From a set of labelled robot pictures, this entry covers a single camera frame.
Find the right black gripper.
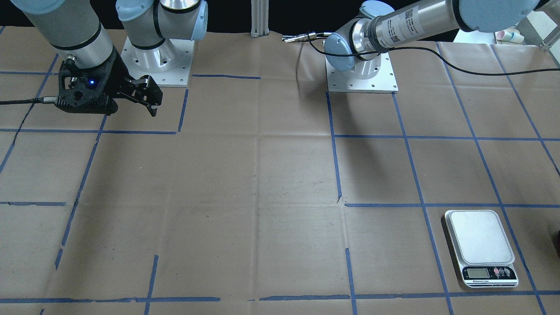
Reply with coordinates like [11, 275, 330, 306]
[94, 47, 163, 117]

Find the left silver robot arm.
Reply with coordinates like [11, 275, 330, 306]
[324, 0, 539, 79]

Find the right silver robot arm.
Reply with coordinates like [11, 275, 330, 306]
[8, 0, 209, 116]

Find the silver digital kitchen scale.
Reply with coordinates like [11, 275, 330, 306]
[444, 210, 519, 288]

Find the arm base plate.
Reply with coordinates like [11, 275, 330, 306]
[326, 52, 399, 94]
[121, 38, 196, 88]

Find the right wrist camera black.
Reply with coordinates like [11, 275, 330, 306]
[55, 55, 118, 116]

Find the black braided cable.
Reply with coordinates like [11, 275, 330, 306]
[0, 98, 57, 105]

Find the aluminium frame post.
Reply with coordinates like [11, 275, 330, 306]
[250, 0, 270, 39]

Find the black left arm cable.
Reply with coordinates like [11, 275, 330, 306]
[282, 31, 560, 77]

